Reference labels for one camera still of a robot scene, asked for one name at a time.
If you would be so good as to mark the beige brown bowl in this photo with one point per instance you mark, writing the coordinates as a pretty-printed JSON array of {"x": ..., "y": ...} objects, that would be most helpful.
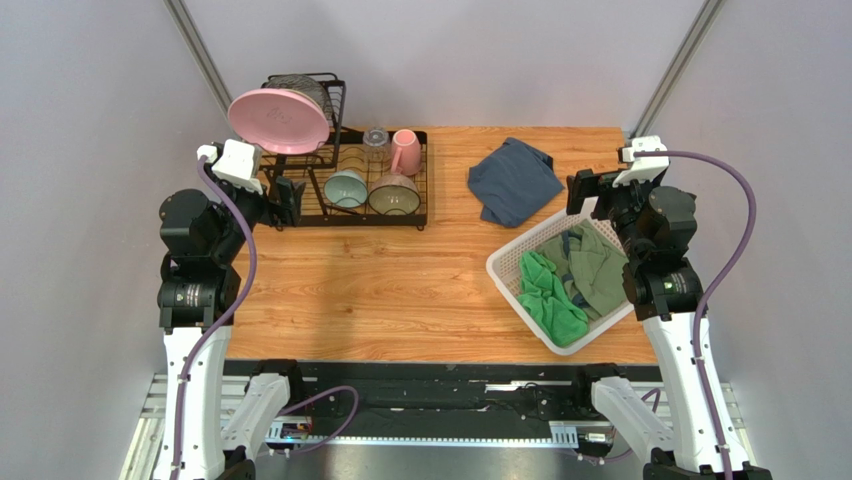
[{"x": 394, "y": 194}]

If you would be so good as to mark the pink plate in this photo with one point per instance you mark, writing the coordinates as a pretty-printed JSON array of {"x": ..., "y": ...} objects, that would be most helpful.
[{"x": 280, "y": 121}]

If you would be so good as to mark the black wire dish rack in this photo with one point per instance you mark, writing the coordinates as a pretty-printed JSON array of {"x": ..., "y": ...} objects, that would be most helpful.
[{"x": 342, "y": 151}]

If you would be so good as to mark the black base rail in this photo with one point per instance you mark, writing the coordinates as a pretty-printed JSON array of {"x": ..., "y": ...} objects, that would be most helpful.
[{"x": 435, "y": 404}]

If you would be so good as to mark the bright green towel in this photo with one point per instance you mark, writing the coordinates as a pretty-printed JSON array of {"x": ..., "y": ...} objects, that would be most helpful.
[{"x": 544, "y": 298}]

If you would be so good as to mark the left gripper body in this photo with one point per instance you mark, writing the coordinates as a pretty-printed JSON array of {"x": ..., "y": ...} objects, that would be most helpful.
[{"x": 279, "y": 212}]

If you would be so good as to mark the light green bowl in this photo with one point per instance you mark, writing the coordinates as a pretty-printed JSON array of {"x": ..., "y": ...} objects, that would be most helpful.
[{"x": 346, "y": 189}]

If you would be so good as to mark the cream patterned plate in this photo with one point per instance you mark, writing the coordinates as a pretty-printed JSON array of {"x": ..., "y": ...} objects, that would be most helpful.
[{"x": 306, "y": 85}]

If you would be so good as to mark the olive green shirt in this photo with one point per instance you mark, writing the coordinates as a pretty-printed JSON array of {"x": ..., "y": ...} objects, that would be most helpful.
[{"x": 589, "y": 267}]

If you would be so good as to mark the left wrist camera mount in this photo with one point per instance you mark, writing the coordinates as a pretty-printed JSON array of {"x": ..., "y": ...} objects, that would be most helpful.
[{"x": 234, "y": 161}]

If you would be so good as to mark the folded blue cloth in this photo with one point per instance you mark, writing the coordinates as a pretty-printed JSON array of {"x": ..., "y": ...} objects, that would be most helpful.
[{"x": 513, "y": 183}]

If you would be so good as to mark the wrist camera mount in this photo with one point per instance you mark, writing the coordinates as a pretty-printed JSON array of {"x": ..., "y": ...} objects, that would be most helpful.
[
  {"x": 645, "y": 159},
  {"x": 234, "y": 161}
]

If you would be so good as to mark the clear glass cup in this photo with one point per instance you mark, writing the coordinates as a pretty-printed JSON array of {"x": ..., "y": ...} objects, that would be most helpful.
[{"x": 376, "y": 144}]

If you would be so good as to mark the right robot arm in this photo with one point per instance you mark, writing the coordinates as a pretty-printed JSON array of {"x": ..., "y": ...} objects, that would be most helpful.
[{"x": 655, "y": 224}]

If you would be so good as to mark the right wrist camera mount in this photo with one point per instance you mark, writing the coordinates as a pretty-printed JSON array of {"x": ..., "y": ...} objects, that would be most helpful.
[{"x": 645, "y": 159}]

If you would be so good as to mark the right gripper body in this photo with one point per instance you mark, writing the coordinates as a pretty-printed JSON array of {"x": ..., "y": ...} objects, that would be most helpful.
[{"x": 595, "y": 196}]

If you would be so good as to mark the pink mug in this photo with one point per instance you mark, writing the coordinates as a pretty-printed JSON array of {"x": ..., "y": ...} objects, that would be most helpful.
[{"x": 406, "y": 158}]

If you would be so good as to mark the white plastic basket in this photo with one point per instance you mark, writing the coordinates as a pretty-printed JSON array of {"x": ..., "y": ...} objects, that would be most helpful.
[{"x": 503, "y": 267}]

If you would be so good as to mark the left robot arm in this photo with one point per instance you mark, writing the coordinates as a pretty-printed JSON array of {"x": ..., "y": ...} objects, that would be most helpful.
[{"x": 199, "y": 285}]

